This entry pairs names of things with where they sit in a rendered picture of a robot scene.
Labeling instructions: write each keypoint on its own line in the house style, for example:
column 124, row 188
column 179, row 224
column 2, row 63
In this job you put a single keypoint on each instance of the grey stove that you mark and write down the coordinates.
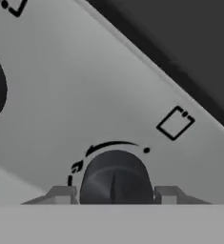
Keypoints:
column 85, row 95

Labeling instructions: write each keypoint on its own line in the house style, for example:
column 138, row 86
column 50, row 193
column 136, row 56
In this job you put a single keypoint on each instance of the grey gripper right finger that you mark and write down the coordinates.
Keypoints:
column 169, row 194

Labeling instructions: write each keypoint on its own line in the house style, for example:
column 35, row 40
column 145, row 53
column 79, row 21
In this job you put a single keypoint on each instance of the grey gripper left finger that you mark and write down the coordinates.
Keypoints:
column 62, row 194

